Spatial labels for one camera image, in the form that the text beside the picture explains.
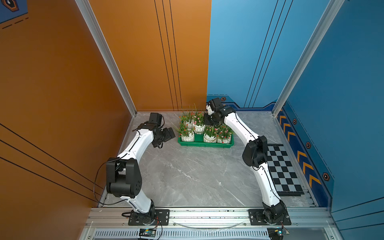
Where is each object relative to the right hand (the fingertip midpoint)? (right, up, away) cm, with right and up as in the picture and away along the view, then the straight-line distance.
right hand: (204, 121), depth 98 cm
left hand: (-22, -9, -8) cm, 25 cm away
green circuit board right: (+33, -55, -28) cm, 69 cm away
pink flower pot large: (+3, -10, -2) cm, 11 cm away
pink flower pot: (-4, -2, -7) cm, 8 cm away
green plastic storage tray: (-4, -14, 0) cm, 14 cm away
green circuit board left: (-29, -55, -27) cm, 67 cm away
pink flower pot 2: (+11, -8, -7) cm, 16 cm away
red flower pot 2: (-12, -9, +1) cm, 15 cm away
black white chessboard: (+44, -32, -15) cm, 57 cm away
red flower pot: (-12, +2, +1) cm, 12 cm away
